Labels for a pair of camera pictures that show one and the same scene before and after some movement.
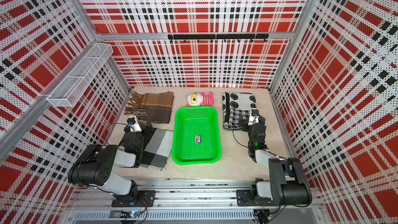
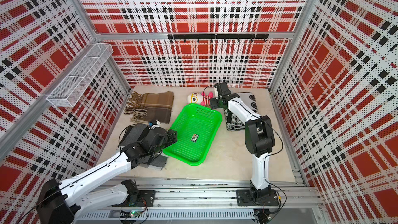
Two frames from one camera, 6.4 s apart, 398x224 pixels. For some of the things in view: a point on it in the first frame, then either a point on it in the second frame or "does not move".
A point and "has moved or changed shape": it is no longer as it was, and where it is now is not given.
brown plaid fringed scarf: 157,107 does not move
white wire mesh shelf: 68,91 does not move
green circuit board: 131,214 does not move
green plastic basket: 196,135 has moved or changed shape
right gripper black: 263,121 → 213,103
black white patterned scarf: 235,104 does not move
